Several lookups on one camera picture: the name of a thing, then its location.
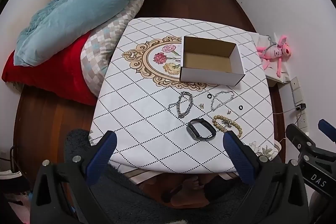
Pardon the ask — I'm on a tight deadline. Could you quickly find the white cardboard box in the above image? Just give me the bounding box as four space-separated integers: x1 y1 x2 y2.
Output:
179 36 245 86

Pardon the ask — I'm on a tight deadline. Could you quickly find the wall power socket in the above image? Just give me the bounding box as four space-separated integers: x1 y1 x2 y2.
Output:
290 76 308 134

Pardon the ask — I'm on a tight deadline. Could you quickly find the pink plush toy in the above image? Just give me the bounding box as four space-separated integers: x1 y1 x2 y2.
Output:
256 35 291 77

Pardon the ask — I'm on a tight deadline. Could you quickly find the light blue duvet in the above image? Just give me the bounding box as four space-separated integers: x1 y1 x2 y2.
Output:
13 0 131 67

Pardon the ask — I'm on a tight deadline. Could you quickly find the wooden bead bracelet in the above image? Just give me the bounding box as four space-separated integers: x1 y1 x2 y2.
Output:
212 114 243 138

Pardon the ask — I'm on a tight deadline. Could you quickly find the red blanket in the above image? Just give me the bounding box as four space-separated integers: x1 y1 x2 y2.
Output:
2 32 97 106

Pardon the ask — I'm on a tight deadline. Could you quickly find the black charger plug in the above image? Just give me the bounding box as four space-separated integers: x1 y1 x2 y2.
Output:
295 103 306 111

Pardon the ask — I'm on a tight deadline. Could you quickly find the grey checkered pillow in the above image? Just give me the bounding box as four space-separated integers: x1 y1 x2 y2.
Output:
80 0 144 96

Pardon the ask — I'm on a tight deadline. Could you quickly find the black smart band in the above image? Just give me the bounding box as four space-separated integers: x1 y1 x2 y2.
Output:
186 118 217 141

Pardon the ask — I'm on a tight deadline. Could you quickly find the thick silver chain bracelet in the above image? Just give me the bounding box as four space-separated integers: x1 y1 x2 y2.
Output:
167 91 194 119

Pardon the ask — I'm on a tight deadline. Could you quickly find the thin silver chain bracelet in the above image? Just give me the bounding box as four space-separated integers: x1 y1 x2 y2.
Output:
209 90 235 111

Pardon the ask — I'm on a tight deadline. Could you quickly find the diamond-pattern floral tablecloth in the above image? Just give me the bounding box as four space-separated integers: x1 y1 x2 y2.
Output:
89 18 278 174

